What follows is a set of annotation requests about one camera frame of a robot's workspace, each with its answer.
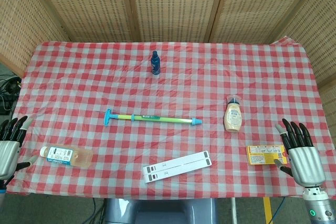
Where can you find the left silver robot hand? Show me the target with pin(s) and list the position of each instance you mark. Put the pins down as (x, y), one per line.
(8, 155)

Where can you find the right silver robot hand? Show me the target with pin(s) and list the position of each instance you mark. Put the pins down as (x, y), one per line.
(305, 163)

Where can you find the green blue long stick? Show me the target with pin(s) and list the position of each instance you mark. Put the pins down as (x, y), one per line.
(157, 118)

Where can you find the red white checkered tablecloth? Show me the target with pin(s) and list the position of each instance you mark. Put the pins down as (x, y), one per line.
(183, 90)

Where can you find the yellow printed box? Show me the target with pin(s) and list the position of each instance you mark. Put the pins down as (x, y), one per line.
(262, 155)

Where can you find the clear tea drink bottle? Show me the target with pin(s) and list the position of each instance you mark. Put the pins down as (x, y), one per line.
(65, 156)

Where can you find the beige squeeze sauce bottle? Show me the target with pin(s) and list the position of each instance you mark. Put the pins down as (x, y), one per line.
(233, 119)

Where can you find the white table leg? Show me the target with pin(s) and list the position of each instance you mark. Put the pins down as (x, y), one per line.
(233, 211)

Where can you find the bamboo screen panel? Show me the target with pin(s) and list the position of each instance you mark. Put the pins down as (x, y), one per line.
(23, 24)
(320, 37)
(173, 6)
(86, 6)
(257, 6)

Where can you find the white folding stand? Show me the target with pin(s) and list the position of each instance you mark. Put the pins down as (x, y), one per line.
(178, 166)

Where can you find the grey robot torso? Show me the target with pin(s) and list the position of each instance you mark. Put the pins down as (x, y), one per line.
(160, 212)

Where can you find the dark blue bottle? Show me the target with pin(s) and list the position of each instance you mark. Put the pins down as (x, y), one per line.
(155, 64)

